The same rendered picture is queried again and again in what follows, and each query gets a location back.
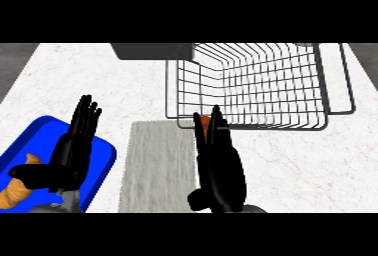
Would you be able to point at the grey placemat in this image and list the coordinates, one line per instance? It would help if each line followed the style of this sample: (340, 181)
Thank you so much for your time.
(157, 166)

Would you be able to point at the red tomato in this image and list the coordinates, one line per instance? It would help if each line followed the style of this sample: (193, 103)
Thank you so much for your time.
(206, 122)

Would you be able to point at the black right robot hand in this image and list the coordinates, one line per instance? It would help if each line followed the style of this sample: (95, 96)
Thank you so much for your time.
(222, 173)

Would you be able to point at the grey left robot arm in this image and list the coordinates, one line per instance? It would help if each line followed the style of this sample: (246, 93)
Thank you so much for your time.
(69, 201)

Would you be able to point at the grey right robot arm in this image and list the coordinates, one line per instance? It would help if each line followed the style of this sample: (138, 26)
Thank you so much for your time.
(253, 209)

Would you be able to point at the blue plastic tray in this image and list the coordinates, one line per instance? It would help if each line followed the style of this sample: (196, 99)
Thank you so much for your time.
(97, 166)

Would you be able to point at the orange croissant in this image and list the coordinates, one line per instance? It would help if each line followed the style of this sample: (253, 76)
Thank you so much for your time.
(16, 193)

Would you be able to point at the dark grey box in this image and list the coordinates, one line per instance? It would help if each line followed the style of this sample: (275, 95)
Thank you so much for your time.
(148, 50)

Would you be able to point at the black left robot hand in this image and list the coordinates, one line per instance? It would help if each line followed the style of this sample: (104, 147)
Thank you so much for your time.
(72, 156)

